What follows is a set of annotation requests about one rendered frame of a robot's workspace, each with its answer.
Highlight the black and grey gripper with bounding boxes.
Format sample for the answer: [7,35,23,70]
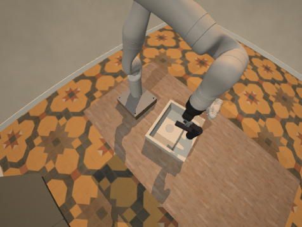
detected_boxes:
[182,90,223,127]

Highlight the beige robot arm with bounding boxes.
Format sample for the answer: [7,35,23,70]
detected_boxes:
[122,0,249,103]

